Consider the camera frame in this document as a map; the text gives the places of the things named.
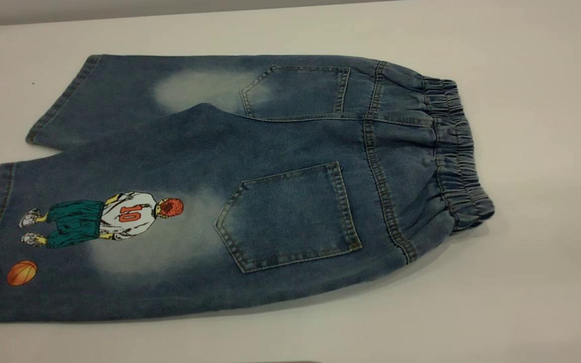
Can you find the blue denim shorts with print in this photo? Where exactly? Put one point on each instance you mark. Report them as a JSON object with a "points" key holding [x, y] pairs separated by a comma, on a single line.
{"points": [[270, 151]]}

